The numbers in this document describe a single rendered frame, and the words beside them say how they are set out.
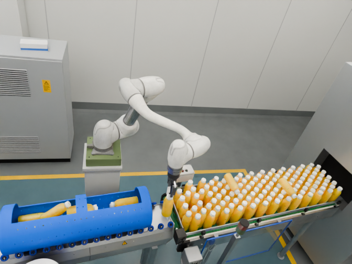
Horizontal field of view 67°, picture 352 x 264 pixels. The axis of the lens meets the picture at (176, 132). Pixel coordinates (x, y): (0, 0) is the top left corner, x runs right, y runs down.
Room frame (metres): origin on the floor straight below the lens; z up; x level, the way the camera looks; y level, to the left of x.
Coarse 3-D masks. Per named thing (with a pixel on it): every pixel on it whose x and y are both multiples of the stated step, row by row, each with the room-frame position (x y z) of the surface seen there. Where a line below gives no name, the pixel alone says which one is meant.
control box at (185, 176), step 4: (188, 164) 1.67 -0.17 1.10; (184, 168) 1.61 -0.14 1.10; (188, 168) 1.62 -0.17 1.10; (192, 168) 1.63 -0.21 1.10; (184, 172) 1.56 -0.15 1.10; (188, 172) 1.57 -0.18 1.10; (192, 172) 1.58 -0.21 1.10; (180, 176) 1.53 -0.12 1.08; (184, 176) 1.55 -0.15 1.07; (188, 176) 1.57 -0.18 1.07; (192, 176) 1.58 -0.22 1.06; (180, 180) 1.54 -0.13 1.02; (184, 180) 1.56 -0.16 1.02; (188, 180) 1.57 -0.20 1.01
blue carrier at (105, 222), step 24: (120, 192) 1.21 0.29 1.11; (144, 192) 1.16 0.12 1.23; (0, 216) 0.77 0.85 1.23; (72, 216) 0.88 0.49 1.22; (96, 216) 0.92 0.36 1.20; (120, 216) 0.97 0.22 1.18; (144, 216) 1.03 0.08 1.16; (0, 240) 0.67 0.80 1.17; (24, 240) 0.71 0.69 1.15; (48, 240) 0.76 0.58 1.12; (72, 240) 0.81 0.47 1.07
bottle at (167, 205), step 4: (164, 200) 1.08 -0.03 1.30; (172, 200) 1.09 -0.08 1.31; (164, 204) 1.07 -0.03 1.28; (168, 204) 1.06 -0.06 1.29; (172, 204) 1.08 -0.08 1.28; (164, 208) 1.07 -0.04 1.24; (168, 208) 1.06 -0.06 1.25; (164, 212) 1.06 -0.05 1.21; (168, 212) 1.06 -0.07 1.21; (164, 216) 1.06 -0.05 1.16; (168, 216) 1.07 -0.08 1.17
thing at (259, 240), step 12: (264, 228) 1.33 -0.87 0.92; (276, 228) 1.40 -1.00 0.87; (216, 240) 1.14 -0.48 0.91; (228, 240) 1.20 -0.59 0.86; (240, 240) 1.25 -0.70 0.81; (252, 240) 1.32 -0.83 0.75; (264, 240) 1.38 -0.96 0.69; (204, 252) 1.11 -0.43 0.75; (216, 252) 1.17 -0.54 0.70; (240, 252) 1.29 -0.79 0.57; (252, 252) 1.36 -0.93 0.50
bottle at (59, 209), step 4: (60, 204) 0.98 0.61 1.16; (64, 204) 0.98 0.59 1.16; (52, 208) 0.95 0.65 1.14; (56, 208) 0.95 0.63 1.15; (60, 208) 0.95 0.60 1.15; (64, 208) 0.96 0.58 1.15; (48, 212) 0.92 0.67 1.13; (52, 212) 0.93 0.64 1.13; (56, 212) 0.93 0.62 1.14; (60, 212) 0.94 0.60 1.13; (40, 216) 0.90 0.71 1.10; (44, 216) 0.90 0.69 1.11; (48, 216) 0.90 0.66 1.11; (52, 216) 0.91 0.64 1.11
